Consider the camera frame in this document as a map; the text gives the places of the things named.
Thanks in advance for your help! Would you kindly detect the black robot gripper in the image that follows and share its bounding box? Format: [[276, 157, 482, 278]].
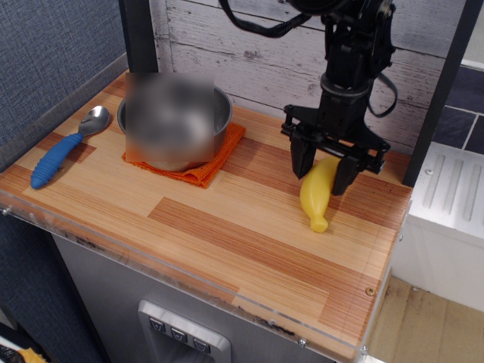
[[281, 75, 390, 196]]

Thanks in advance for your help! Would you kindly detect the black frame post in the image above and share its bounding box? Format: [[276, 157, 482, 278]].
[[402, 0, 483, 187], [118, 0, 159, 73]]

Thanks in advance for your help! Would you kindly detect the yellow plastic banana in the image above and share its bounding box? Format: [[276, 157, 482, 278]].
[[299, 157, 340, 233]]

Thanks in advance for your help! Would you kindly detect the black left frame post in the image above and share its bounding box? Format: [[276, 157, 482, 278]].
[[118, 0, 159, 73]]

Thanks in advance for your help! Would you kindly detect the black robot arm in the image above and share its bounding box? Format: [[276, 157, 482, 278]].
[[282, 1, 396, 196]]

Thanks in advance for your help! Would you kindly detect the stainless steel pot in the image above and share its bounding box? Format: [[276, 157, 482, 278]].
[[118, 73, 232, 172]]

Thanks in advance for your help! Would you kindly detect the silver dispenser button panel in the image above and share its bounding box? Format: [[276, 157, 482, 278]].
[[138, 299, 232, 362]]

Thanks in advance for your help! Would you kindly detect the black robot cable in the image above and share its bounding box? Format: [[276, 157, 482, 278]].
[[219, 0, 326, 39]]

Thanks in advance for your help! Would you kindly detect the grey toy fridge cabinet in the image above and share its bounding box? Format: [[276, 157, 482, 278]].
[[50, 231, 337, 363]]

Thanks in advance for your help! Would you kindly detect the white ribbed side counter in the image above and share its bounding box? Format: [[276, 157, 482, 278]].
[[391, 143, 483, 310]]

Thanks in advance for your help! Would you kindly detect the orange folded cloth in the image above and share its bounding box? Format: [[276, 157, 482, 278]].
[[130, 123, 246, 188]]

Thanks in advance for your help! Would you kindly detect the black right frame post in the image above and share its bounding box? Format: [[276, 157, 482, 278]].
[[402, 0, 483, 187]]

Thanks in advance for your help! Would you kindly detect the blue handled metal spoon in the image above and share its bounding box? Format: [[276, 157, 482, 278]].
[[30, 106, 110, 189]]

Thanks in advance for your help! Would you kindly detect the yellow object bottom left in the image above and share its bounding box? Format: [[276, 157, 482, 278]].
[[17, 348, 48, 363]]

